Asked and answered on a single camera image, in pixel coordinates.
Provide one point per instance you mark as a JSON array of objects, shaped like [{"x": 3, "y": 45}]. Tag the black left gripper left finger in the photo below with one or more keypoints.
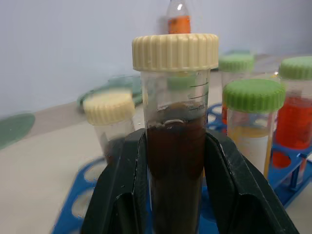
[{"x": 117, "y": 195}]

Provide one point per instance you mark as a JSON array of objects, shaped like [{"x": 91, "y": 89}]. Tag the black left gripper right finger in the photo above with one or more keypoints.
[{"x": 239, "y": 195}]

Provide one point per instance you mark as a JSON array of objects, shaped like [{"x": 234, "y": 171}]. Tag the brown liquid tube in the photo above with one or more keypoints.
[
  {"x": 174, "y": 146},
  {"x": 109, "y": 114}
]

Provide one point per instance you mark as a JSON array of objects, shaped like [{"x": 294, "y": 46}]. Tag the blue test tube rack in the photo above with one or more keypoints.
[{"x": 287, "y": 175}]

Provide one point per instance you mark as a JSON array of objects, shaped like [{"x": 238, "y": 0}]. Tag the green-capped tube, yellow liquid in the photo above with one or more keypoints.
[{"x": 253, "y": 126}]

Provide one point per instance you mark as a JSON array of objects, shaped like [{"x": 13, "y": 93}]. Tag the red liquid tube, green cap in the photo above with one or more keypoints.
[
  {"x": 235, "y": 70},
  {"x": 296, "y": 117}
]

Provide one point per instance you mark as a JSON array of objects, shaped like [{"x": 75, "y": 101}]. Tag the green round dish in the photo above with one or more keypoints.
[{"x": 117, "y": 85}]

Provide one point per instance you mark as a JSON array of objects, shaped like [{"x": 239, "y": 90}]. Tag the green round mat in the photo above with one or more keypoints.
[{"x": 13, "y": 129}]

